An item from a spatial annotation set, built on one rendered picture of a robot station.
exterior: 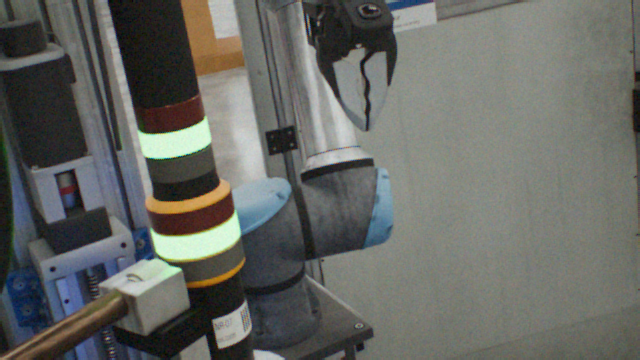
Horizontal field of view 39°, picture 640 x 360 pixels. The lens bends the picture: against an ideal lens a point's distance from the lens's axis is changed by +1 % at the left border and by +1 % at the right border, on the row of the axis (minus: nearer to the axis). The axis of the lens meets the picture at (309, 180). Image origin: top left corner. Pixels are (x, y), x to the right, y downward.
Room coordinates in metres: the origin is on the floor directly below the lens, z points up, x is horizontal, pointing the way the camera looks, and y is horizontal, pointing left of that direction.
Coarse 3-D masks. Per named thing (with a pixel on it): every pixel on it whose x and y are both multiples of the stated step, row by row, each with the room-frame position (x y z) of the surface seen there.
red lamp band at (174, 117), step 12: (156, 108) 0.41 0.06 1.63; (168, 108) 0.40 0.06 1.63; (180, 108) 0.41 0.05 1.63; (192, 108) 0.41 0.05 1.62; (144, 120) 0.41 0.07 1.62; (156, 120) 0.41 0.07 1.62; (168, 120) 0.40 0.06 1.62; (180, 120) 0.41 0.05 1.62; (192, 120) 0.41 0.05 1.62; (156, 132) 0.41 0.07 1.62
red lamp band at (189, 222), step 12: (216, 204) 0.41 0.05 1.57; (228, 204) 0.41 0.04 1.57; (156, 216) 0.41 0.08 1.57; (168, 216) 0.40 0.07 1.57; (180, 216) 0.40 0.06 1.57; (192, 216) 0.40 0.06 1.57; (204, 216) 0.40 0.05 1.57; (216, 216) 0.40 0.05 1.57; (228, 216) 0.41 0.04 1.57; (156, 228) 0.41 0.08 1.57; (168, 228) 0.40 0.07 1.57; (180, 228) 0.40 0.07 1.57; (192, 228) 0.40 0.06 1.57; (204, 228) 0.40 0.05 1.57
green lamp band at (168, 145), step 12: (204, 120) 0.42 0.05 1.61; (180, 132) 0.41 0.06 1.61; (192, 132) 0.41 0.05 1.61; (204, 132) 0.41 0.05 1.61; (144, 144) 0.41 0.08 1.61; (156, 144) 0.41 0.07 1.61; (168, 144) 0.40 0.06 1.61; (180, 144) 0.41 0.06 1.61; (192, 144) 0.41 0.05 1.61; (204, 144) 0.41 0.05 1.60; (156, 156) 0.41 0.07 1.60; (168, 156) 0.41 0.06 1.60
